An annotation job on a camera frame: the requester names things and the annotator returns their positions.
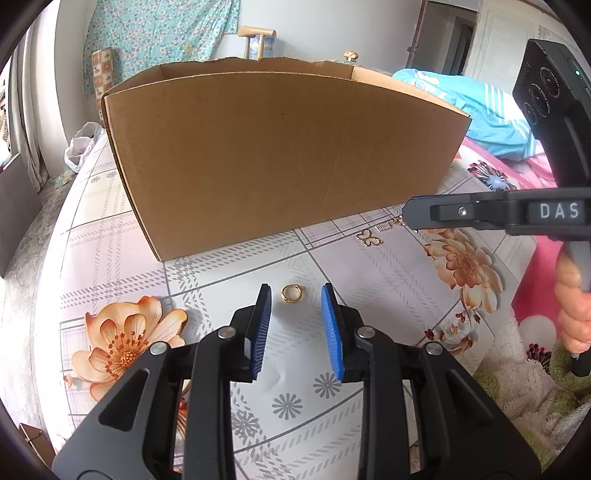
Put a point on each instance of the brown cardboard box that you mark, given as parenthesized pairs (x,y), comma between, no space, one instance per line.
(277,161)

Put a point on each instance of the brown round knob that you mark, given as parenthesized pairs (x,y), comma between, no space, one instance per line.
(351,56)

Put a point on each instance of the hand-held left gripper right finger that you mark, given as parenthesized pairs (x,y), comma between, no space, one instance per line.
(330,332)

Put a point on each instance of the teal floral hanging cloth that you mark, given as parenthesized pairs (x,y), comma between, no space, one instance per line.
(161,27)

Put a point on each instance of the pink floral blanket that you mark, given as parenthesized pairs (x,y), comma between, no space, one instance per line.
(531,170)

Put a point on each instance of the wooden chair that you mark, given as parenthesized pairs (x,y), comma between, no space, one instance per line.
(256,32)

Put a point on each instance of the small cardboard piece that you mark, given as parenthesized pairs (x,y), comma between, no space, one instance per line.
(37,443)

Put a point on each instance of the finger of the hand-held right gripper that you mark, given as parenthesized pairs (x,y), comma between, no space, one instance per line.
(443,210)

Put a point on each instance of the light blue garment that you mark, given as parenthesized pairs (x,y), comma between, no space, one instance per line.
(485,115)

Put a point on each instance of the gold butterfly pendant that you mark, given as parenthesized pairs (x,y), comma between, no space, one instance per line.
(367,237)

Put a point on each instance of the grey curtain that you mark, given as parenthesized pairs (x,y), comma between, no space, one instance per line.
(32,115)

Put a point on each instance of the green white fluffy blanket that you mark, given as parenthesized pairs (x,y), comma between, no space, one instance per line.
(521,401)

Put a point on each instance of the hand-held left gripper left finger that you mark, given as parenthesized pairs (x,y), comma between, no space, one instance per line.
(259,332)

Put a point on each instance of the white door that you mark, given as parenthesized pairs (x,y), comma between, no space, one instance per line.
(498,41)

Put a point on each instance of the person's right hand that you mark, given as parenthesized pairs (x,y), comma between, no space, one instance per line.
(575,318)

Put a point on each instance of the floral plaid tablecloth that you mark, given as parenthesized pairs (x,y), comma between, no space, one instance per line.
(207,286)

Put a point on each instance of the checkered patterned bag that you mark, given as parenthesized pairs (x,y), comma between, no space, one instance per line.
(101,74)

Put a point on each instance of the white plastic bag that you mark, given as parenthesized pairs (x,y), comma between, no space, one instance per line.
(78,147)

